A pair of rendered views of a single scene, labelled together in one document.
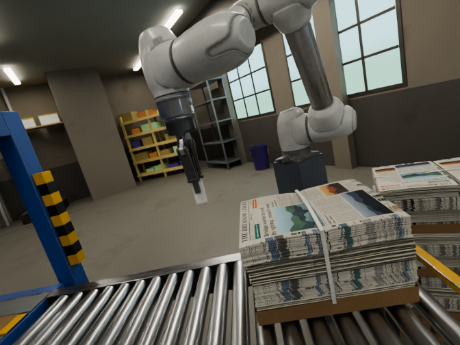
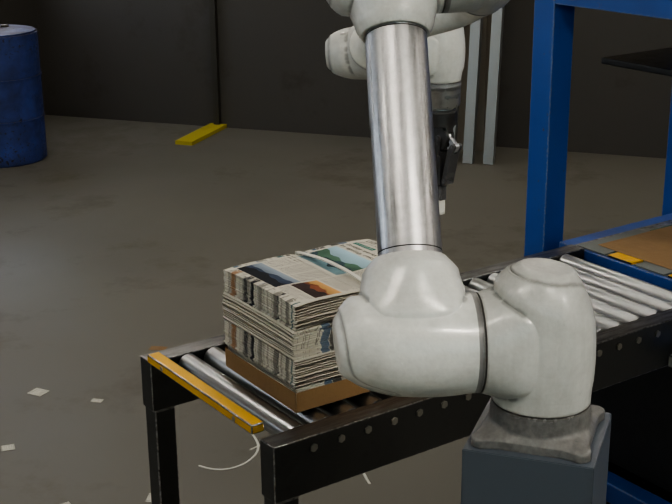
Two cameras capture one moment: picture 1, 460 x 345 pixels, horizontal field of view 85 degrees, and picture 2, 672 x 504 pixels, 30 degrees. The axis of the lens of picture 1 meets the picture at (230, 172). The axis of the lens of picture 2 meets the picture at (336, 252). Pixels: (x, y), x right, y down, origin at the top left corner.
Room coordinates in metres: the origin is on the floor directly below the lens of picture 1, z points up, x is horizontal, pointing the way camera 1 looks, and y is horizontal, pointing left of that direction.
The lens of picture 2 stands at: (2.52, -1.78, 1.89)
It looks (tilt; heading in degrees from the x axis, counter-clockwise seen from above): 18 degrees down; 139
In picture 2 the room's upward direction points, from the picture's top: 1 degrees counter-clockwise
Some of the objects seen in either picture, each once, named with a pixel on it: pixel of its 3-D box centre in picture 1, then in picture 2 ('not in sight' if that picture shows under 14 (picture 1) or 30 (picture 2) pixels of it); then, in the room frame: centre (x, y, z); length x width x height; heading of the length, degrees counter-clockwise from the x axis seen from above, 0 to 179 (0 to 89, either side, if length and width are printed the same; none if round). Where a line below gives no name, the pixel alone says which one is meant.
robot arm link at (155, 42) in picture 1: (166, 61); (434, 43); (0.66, 0.08, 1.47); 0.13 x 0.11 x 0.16; 53
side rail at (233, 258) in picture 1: (211, 275); (526, 385); (0.88, 0.17, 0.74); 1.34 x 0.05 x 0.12; 85
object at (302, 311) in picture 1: (280, 276); not in sight; (0.65, -0.07, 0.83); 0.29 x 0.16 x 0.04; 173
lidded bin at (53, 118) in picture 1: (50, 119); not in sight; (7.19, 4.38, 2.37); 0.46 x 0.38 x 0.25; 120
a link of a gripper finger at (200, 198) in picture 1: (198, 192); not in sight; (0.67, 0.10, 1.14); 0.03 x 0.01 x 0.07; 84
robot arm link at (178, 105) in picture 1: (175, 107); (439, 94); (0.67, 0.09, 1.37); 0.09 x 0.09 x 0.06
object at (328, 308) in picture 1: (317, 270); not in sight; (0.64, -0.18, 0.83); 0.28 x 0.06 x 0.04; 173
